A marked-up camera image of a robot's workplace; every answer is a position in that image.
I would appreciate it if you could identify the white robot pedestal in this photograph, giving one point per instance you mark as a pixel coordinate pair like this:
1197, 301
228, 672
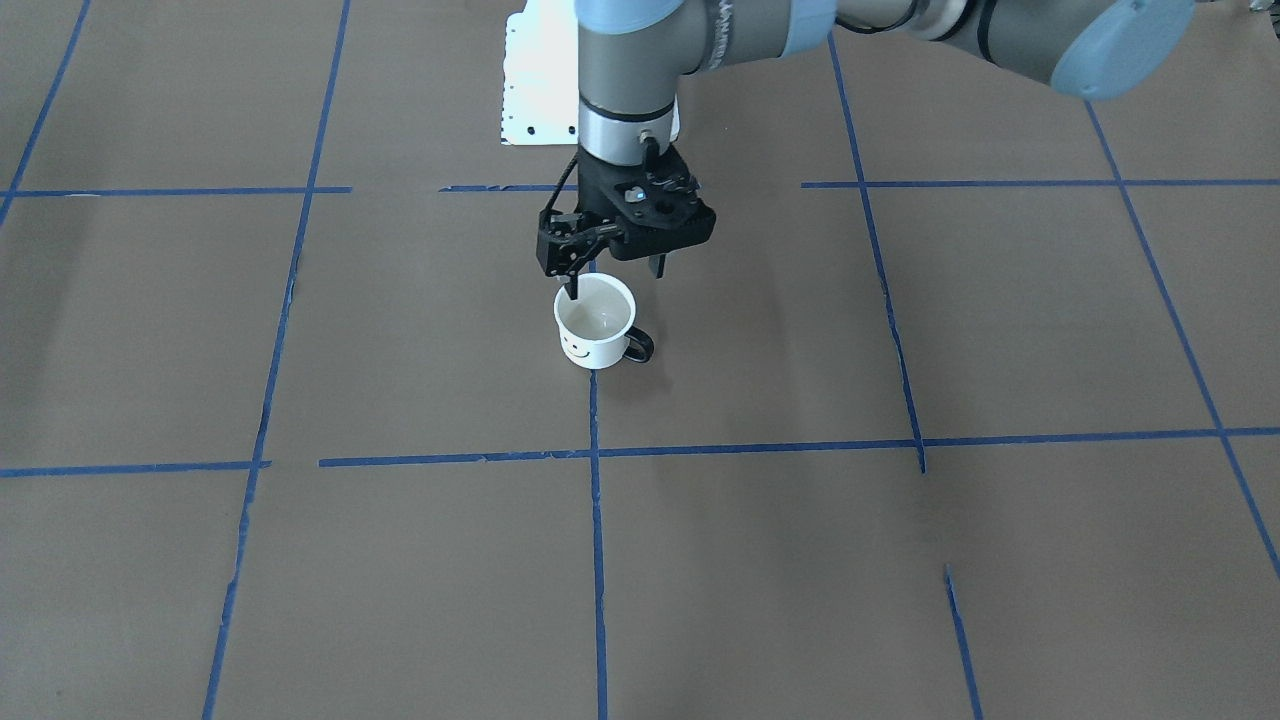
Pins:
535, 80

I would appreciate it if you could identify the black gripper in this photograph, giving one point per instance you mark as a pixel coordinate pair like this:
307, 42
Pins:
594, 192

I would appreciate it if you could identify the white smiley mug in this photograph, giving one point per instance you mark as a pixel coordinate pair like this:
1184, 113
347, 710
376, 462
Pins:
598, 328

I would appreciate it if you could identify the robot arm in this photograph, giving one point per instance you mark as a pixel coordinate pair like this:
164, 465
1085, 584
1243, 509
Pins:
1094, 50

